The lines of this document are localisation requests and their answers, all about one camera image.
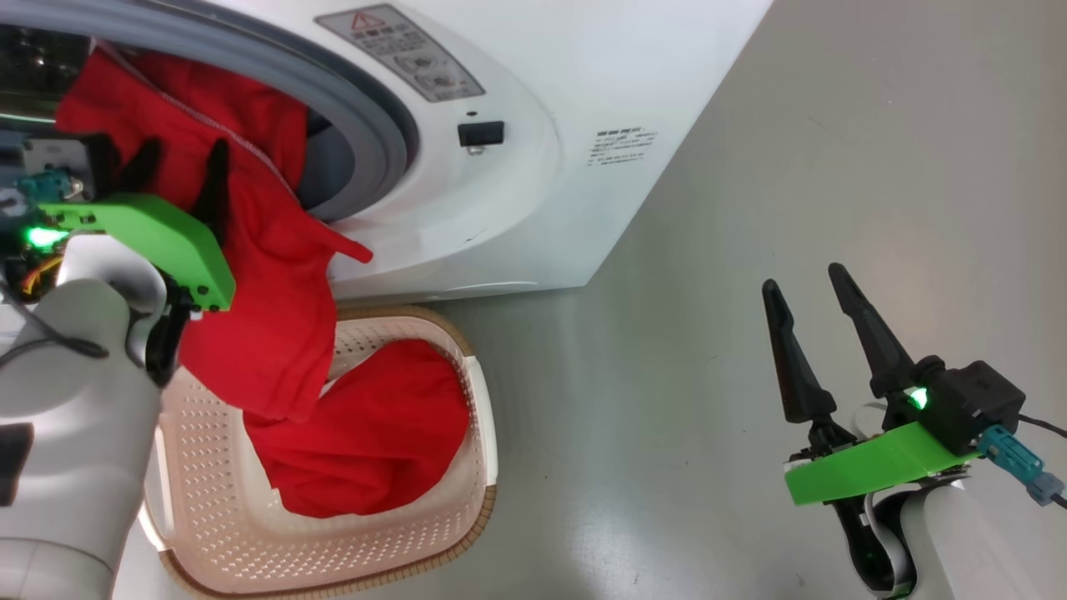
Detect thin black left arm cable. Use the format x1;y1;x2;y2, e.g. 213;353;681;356
0;283;109;368

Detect grey warning label sticker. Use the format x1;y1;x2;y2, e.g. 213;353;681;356
315;4;486;103

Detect red cloth garment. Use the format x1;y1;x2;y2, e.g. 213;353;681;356
54;46;469;519

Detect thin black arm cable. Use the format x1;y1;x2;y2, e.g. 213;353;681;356
0;283;109;368
1017;414;1067;511

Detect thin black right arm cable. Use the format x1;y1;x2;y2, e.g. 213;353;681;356
1017;414;1067;511

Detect white washing machine body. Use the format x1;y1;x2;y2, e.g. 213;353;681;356
0;0;776;303

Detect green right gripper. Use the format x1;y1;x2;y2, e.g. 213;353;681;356
761;262;980;594

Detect cream perforated laundry basket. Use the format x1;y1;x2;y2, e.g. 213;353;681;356
138;304;498;600

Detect stainless steel washing machine drum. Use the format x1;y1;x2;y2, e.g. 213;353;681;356
0;25;93;126

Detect teal right camera connector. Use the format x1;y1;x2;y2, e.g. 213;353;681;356
977;425;1066;507

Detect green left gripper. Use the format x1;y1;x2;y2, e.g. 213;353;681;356
0;137;236;386

